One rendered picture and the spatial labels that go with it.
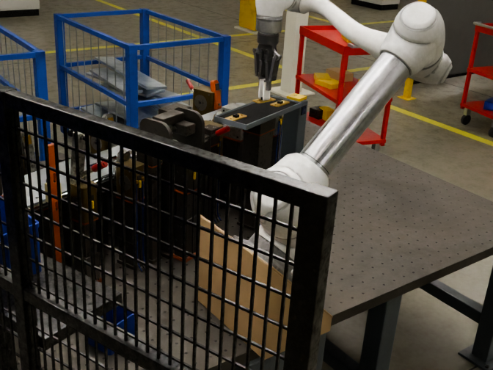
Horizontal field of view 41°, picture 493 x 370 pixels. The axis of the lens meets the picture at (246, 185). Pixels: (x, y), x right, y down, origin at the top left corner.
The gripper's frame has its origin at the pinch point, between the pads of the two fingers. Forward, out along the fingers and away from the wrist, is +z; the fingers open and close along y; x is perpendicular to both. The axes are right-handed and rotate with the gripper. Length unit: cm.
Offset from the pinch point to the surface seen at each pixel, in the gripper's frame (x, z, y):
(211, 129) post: 17.8, 14.0, 6.8
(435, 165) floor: -274, 123, 102
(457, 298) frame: -92, 101, -39
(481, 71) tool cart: -380, 69, 141
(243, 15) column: -471, 99, 591
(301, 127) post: -25.1, 20.0, 5.1
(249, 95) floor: -265, 122, 323
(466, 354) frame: -88, 123, -51
